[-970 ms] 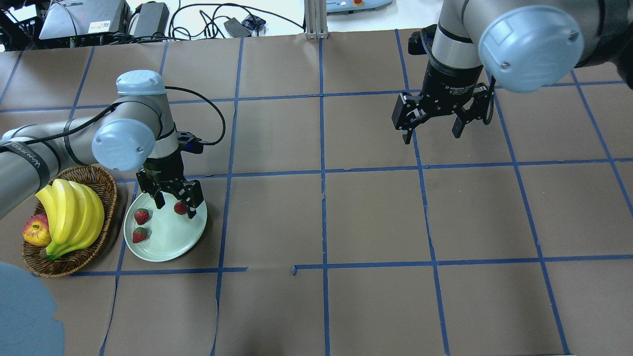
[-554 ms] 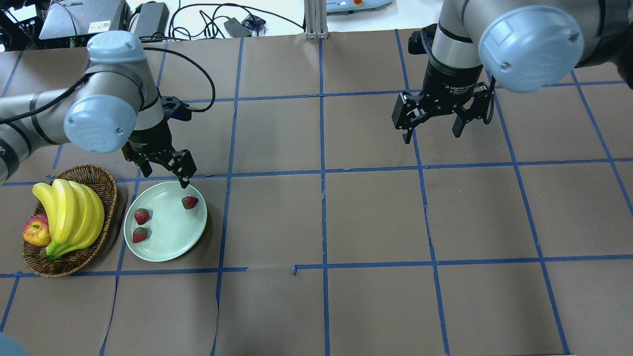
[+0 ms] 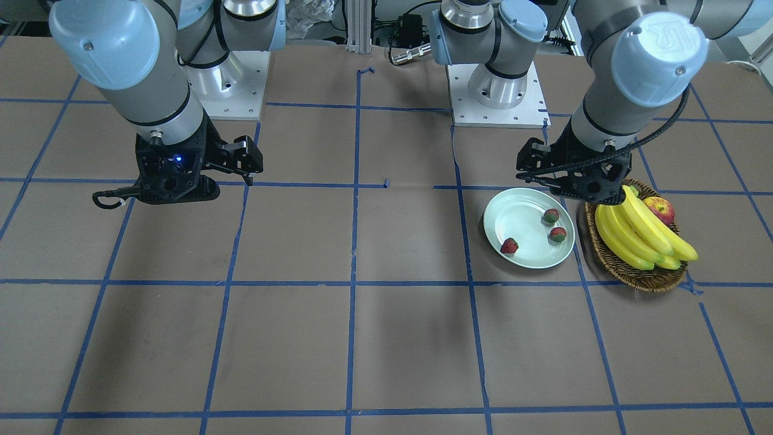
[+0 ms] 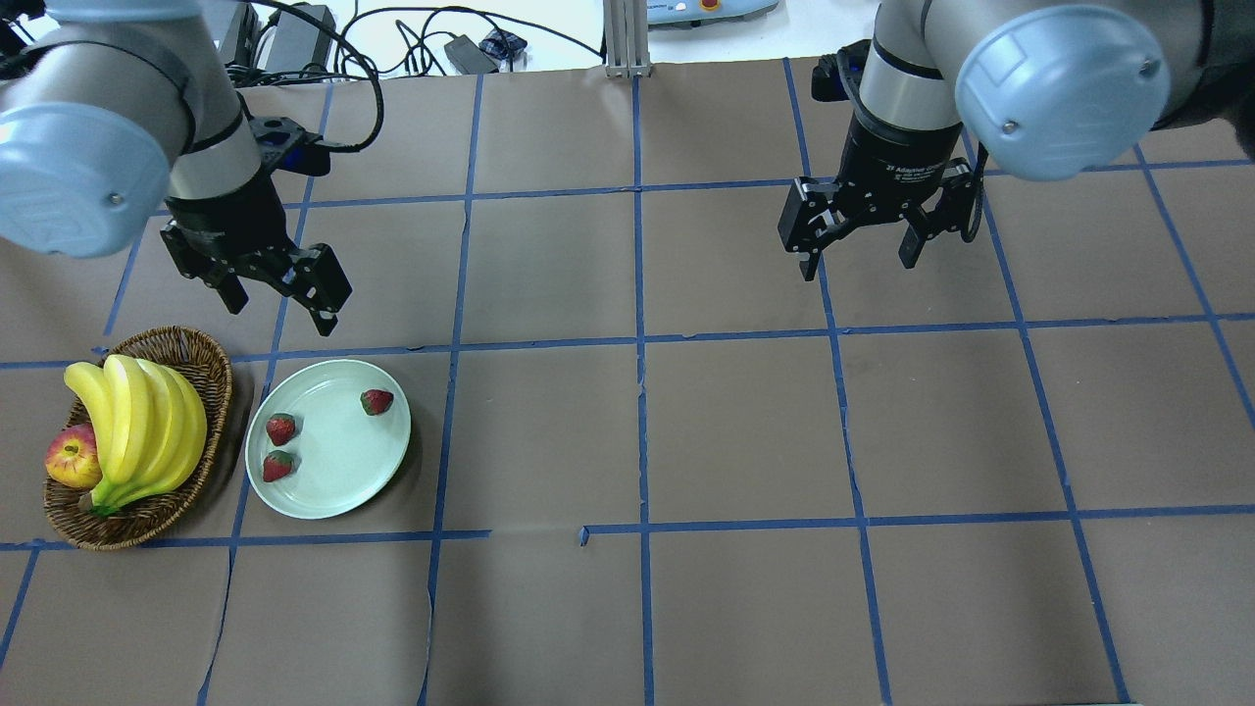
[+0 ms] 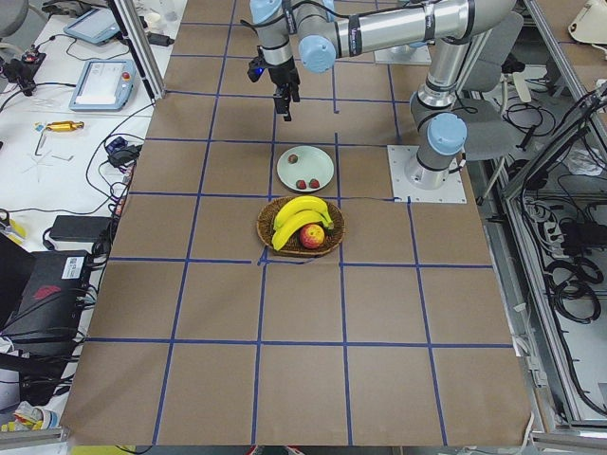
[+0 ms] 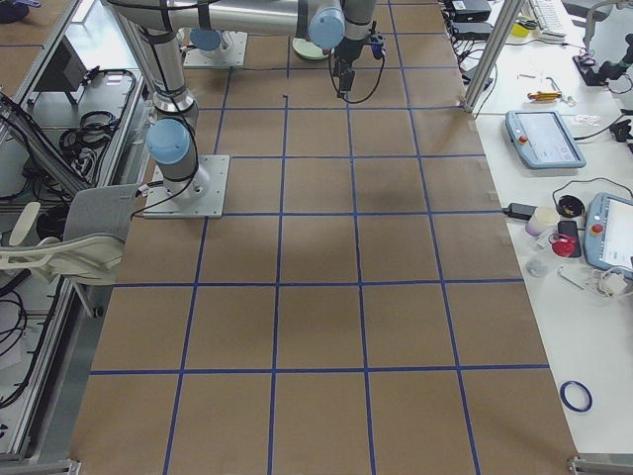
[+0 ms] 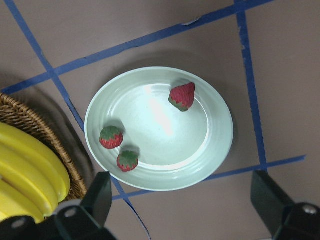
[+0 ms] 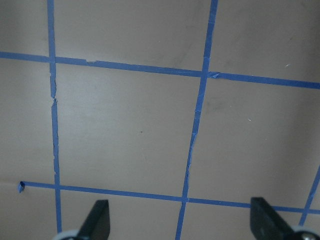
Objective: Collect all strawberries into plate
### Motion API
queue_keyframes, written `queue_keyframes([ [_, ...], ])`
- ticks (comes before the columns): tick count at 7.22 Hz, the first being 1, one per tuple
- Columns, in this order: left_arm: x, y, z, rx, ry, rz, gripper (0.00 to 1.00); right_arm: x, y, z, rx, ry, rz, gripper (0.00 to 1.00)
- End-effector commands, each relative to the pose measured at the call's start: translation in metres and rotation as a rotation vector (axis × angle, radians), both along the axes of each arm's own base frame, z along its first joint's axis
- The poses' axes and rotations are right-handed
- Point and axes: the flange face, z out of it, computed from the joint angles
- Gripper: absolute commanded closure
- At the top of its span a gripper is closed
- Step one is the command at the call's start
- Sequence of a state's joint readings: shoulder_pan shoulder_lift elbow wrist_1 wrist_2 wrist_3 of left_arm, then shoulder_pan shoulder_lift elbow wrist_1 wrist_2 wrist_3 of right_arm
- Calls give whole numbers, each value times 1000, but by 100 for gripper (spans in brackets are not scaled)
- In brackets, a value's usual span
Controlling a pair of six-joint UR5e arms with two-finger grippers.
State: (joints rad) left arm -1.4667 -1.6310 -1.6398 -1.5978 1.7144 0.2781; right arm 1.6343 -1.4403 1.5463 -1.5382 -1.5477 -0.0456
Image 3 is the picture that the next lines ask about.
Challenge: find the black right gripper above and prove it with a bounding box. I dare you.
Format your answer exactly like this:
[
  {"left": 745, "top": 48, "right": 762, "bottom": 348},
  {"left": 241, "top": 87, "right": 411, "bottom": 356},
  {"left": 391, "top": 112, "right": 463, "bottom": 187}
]
[{"left": 135, "top": 115, "right": 220, "bottom": 205}]

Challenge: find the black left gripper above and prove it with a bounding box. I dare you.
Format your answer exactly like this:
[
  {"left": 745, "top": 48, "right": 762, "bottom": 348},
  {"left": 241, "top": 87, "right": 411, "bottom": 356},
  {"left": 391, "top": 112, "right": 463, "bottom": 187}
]
[{"left": 548, "top": 118, "right": 630, "bottom": 205}]

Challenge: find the green-topped red strawberry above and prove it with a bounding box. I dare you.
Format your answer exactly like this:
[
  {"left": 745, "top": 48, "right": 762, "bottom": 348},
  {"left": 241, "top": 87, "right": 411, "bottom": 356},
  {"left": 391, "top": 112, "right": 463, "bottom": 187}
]
[{"left": 541, "top": 208, "right": 560, "bottom": 225}]

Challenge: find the pointed red strawberry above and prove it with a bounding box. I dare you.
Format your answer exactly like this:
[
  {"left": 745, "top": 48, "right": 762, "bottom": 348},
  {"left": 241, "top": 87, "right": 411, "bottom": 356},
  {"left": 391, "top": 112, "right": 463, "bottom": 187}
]
[{"left": 548, "top": 227, "right": 568, "bottom": 244}]

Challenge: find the round red strawberry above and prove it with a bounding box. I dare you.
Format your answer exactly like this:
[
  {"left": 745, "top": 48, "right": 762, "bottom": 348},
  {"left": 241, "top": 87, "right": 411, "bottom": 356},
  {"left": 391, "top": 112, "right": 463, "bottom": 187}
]
[{"left": 499, "top": 237, "right": 519, "bottom": 256}]

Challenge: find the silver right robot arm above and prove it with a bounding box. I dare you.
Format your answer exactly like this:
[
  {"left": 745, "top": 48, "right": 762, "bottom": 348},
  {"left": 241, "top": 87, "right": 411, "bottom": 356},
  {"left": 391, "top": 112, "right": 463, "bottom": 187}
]
[{"left": 48, "top": 1, "right": 286, "bottom": 210}]

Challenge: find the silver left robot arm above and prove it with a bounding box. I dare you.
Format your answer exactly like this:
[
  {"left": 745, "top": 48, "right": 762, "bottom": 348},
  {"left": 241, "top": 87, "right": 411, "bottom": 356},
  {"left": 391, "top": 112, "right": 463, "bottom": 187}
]
[{"left": 429, "top": 1, "right": 771, "bottom": 205}]

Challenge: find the pale green plate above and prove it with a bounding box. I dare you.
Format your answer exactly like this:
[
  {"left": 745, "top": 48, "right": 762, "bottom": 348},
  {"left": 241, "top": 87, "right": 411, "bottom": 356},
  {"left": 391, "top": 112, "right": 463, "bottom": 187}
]
[{"left": 483, "top": 188, "right": 576, "bottom": 269}]

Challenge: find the yellow banana bunch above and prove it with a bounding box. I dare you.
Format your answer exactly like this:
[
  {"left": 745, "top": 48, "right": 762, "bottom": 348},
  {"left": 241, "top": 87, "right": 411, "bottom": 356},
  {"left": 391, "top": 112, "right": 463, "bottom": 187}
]
[{"left": 595, "top": 184, "right": 699, "bottom": 271}]

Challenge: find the red yellow apple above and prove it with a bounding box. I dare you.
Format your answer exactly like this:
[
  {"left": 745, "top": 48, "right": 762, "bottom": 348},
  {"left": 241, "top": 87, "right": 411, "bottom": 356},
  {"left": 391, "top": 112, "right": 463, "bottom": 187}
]
[{"left": 643, "top": 196, "right": 676, "bottom": 226}]

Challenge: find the woven wicker basket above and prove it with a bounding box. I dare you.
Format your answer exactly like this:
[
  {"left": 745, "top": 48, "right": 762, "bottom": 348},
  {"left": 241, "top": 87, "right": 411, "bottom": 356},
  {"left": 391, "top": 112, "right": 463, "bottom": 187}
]
[{"left": 576, "top": 202, "right": 688, "bottom": 292}]

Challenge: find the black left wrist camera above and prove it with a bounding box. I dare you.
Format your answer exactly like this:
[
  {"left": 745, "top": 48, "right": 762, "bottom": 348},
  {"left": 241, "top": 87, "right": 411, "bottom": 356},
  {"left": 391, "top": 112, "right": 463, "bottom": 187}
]
[{"left": 516, "top": 137, "right": 553, "bottom": 179}]

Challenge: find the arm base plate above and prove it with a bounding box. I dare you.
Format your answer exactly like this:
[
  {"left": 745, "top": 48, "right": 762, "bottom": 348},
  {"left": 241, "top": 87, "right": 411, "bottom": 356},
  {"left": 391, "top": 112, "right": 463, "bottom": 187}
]
[
  {"left": 446, "top": 63, "right": 551, "bottom": 129},
  {"left": 184, "top": 51, "right": 271, "bottom": 121}
]

